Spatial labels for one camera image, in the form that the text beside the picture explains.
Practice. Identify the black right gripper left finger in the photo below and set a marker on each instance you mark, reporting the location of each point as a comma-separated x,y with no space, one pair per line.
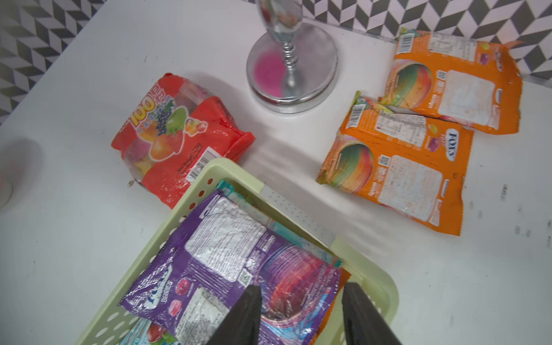
241,326

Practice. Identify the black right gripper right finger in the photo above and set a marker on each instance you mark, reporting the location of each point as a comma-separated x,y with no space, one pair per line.
363,325

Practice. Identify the orange Fox's candy bag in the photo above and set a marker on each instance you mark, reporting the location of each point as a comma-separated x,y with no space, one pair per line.
345,276

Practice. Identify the light green plastic basket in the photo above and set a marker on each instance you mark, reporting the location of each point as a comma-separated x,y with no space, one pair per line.
111,323

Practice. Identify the teal Fox's candy bag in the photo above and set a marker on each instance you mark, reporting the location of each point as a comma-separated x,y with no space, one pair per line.
144,332

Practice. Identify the red 100 candy bag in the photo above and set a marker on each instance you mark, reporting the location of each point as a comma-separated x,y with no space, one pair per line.
174,132

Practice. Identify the chrome glass holder stand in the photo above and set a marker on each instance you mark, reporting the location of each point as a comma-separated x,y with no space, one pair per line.
294,66

